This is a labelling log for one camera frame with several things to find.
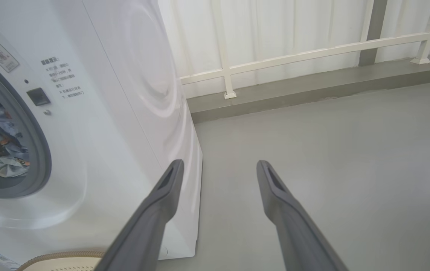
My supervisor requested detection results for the white metal railing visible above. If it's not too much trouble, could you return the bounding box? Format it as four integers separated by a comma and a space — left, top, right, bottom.
180, 0, 430, 99

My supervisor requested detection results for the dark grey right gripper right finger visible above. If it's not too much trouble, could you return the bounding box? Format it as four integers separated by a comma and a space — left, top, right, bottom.
256, 160, 349, 271

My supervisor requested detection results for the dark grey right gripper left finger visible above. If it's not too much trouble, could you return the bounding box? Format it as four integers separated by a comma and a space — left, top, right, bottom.
94, 159, 185, 271

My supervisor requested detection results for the white front-load washing machine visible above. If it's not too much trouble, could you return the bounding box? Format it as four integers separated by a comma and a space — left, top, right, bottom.
0, 0, 203, 269

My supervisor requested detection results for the blue bear-print garment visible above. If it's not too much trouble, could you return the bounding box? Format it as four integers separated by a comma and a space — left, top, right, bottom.
0, 108, 30, 160

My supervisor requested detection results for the black square door latch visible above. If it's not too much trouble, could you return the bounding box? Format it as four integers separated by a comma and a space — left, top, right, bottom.
26, 88, 51, 107

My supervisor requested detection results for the cream perforated basket brown rim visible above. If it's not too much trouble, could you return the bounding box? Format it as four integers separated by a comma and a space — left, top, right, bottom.
16, 251, 106, 271

